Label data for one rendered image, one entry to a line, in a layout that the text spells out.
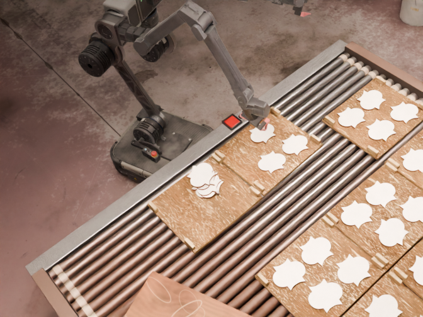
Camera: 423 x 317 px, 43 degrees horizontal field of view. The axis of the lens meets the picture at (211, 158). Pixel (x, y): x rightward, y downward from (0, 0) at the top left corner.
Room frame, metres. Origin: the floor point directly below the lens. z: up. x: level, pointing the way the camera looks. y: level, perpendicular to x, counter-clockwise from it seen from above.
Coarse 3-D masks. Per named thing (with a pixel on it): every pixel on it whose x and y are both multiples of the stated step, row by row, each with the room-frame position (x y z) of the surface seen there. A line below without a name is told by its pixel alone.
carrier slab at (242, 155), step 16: (272, 112) 1.83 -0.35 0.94; (288, 128) 1.71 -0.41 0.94; (240, 144) 1.66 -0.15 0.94; (256, 144) 1.64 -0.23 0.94; (272, 144) 1.62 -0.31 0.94; (320, 144) 1.58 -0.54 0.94; (224, 160) 1.57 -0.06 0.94; (240, 160) 1.56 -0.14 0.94; (256, 160) 1.54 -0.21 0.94; (288, 160) 1.51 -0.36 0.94; (304, 160) 1.50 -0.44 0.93; (240, 176) 1.47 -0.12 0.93; (256, 176) 1.45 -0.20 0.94; (272, 176) 1.43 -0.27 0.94
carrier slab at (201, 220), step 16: (208, 160) 1.59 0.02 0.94; (224, 176) 1.48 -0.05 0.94; (176, 192) 1.43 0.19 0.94; (192, 192) 1.42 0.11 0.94; (224, 192) 1.39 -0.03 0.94; (240, 192) 1.37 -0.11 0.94; (160, 208) 1.36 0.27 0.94; (176, 208) 1.34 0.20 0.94; (192, 208) 1.33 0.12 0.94; (208, 208) 1.32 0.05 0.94; (224, 208) 1.30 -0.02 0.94; (240, 208) 1.29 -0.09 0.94; (176, 224) 1.26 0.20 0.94; (192, 224) 1.25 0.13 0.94; (208, 224) 1.23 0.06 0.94; (224, 224) 1.22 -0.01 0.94; (192, 240) 1.16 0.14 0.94; (208, 240) 1.15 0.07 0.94
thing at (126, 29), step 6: (126, 18) 2.04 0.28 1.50; (120, 24) 2.00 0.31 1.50; (126, 24) 2.01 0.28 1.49; (120, 30) 1.99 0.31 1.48; (126, 30) 1.98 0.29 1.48; (132, 30) 1.97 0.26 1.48; (120, 36) 1.98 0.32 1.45; (126, 36) 1.97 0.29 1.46; (132, 36) 1.95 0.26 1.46; (120, 42) 1.98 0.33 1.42; (126, 42) 2.00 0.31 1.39
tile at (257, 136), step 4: (268, 124) 1.75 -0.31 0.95; (256, 128) 1.73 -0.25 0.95; (268, 128) 1.72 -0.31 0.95; (272, 128) 1.71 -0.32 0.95; (252, 132) 1.71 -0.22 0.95; (256, 132) 1.71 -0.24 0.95; (260, 132) 1.70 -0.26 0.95; (264, 132) 1.70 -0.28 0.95; (268, 132) 1.69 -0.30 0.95; (272, 132) 1.69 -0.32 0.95; (252, 136) 1.68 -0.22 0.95; (256, 136) 1.68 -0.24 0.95; (260, 136) 1.67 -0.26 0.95; (264, 136) 1.67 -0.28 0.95; (268, 136) 1.67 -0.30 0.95; (272, 136) 1.67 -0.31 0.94; (252, 140) 1.66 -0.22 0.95; (256, 140) 1.65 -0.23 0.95; (260, 140) 1.65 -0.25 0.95; (264, 140) 1.65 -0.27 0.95
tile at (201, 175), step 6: (198, 168) 1.50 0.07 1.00; (204, 168) 1.50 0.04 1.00; (210, 168) 1.49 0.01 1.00; (192, 174) 1.47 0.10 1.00; (198, 174) 1.47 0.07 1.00; (204, 174) 1.46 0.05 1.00; (210, 174) 1.46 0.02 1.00; (192, 180) 1.44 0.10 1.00; (198, 180) 1.44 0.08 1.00; (204, 180) 1.43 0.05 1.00; (210, 180) 1.43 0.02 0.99; (198, 186) 1.40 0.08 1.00
